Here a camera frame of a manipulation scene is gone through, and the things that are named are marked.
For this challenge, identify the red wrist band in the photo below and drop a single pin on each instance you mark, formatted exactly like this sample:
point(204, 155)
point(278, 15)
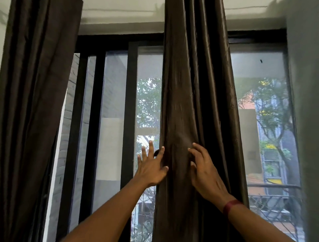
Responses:
point(231, 205)

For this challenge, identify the person's right hand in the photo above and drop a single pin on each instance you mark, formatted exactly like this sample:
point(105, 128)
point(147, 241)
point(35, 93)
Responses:
point(208, 179)

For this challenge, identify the light teal curtain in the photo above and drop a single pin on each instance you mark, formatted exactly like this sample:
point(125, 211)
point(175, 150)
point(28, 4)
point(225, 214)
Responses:
point(306, 124)

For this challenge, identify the green tree outside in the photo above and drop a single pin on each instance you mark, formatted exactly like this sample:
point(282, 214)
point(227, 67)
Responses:
point(149, 99)
point(271, 107)

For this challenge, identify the person's left forearm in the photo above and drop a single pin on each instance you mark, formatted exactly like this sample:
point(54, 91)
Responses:
point(107, 219)

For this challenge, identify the person's left hand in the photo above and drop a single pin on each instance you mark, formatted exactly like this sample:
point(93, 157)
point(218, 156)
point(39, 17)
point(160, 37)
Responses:
point(150, 169)

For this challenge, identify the dark brown curtain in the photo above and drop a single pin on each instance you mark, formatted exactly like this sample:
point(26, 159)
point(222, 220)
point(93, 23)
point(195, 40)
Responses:
point(184, 87)
point(32, 99)

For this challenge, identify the black balcony railing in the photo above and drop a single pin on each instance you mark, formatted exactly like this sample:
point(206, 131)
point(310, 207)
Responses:
point(274, 186)

